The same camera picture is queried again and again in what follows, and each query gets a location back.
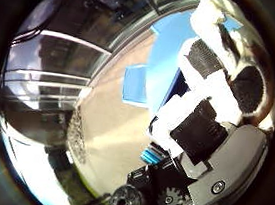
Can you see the white brown-spotted plush toy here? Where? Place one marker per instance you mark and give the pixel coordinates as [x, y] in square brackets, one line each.
[208, 20]

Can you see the blue table mat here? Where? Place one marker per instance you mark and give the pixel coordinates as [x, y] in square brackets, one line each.
[165, 52]

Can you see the low hedge planter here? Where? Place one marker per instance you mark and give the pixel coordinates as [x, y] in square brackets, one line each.
[78, 135]

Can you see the white metal balcony railing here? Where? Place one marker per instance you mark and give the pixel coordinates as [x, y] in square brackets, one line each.
[49, 78]

